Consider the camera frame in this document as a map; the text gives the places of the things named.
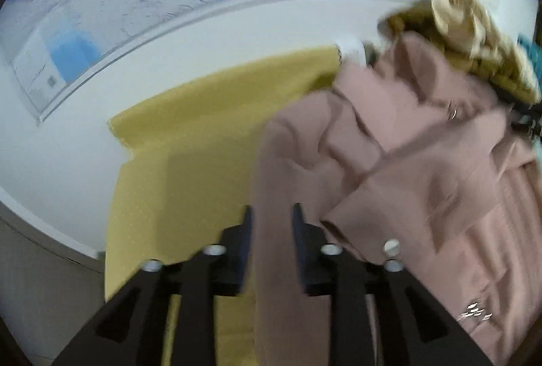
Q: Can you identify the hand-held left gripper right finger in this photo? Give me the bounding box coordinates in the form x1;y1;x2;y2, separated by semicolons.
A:
292;203;494;366

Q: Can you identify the yellow table mat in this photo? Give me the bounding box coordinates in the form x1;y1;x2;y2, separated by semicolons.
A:
104;45;341;366

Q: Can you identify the pink hoodie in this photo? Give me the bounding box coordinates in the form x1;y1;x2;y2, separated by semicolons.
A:
250;29;542;366

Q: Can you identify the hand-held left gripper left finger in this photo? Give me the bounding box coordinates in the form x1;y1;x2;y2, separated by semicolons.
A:
51;205;255;366

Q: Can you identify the beige garment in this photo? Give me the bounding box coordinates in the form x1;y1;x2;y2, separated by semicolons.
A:
430;0;521;57

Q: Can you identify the teal knit cloth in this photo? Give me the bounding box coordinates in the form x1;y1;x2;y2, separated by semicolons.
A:
517;33;542;81

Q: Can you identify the olive green garment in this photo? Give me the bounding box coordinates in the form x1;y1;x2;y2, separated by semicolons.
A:
377;0;542;104

